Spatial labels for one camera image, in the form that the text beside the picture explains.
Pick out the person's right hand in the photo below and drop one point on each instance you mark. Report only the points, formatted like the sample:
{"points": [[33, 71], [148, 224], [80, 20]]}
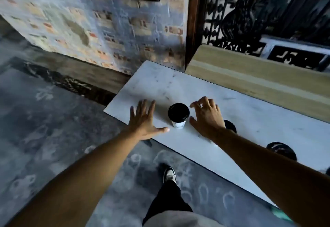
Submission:
{"points": [[208, 121]]}

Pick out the person's left hand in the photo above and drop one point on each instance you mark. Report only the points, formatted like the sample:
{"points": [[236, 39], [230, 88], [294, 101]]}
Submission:
{"points": [[143, 126]]}

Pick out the person's right thumb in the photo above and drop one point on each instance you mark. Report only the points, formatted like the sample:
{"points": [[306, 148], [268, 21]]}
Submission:
{"points": [[193, 123]]}

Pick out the person's right little finger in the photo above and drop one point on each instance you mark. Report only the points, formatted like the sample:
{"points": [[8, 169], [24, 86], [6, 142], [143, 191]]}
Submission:
{"points": [[217, 109]]}

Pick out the person's right middle finger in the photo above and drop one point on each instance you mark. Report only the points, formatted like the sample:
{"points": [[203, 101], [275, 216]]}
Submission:
{"points": [[204, 101]]}

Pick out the person's left thumb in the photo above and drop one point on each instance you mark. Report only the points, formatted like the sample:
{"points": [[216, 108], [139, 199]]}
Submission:
{"points": [[162, 130]]}

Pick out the person's left little finger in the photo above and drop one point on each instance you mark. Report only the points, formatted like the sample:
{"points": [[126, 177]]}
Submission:
{"points": [[132, 113]]}

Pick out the person's left middle finger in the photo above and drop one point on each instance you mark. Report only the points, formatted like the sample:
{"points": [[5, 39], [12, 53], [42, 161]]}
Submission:
{"points": [[144, 108]]}

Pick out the person's right forearm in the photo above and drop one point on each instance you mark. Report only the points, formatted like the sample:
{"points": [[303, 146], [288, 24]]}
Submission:
{"points": [[270, 172]]}

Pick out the person's left forearm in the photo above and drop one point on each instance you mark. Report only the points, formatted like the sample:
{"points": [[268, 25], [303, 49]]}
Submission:
{"points": [[77, 183]]}

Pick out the white paper cup black lid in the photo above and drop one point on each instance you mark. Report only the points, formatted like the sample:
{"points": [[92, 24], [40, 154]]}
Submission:
{"points": [[282, 150], [178, 113], [230, 126]]}

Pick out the person's black and white shoe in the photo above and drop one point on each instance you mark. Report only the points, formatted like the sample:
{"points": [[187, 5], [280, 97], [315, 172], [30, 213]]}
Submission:
{"points": [[170, 175]]}

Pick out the light wooden bench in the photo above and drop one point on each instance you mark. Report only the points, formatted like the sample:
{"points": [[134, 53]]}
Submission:
{"points": [[257, 79]]}

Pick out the person's black trouser leg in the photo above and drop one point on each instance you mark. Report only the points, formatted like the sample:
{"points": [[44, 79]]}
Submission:
{"points": [[167, 201]]}

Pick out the person's grey shirt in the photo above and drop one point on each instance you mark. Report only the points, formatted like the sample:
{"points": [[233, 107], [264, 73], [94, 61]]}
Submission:
{"points": [[180, 220]]}

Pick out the ornate black iron screen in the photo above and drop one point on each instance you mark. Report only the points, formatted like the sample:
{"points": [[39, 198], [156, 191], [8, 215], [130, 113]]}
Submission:
{"points": [[242, 15]]}

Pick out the white framed black panel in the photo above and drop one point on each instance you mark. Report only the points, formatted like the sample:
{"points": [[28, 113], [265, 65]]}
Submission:
{"points": [[294, 54]]}

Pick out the teal object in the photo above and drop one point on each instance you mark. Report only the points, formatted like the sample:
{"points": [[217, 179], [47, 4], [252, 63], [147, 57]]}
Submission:
{"points": [[281, 213]]}

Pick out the dark wooden door post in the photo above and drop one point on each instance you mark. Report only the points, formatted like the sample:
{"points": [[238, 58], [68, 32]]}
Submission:
{"points": [[194, 20]]}

